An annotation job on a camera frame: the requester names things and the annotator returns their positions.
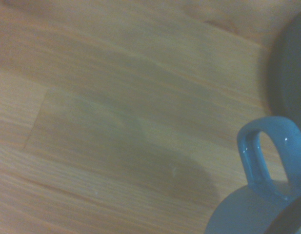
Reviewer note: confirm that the blue ceramic mug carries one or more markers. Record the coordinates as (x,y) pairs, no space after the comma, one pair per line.
(247,214)

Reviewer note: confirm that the black round mug rack base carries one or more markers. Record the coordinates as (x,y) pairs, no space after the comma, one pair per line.
(290,68)

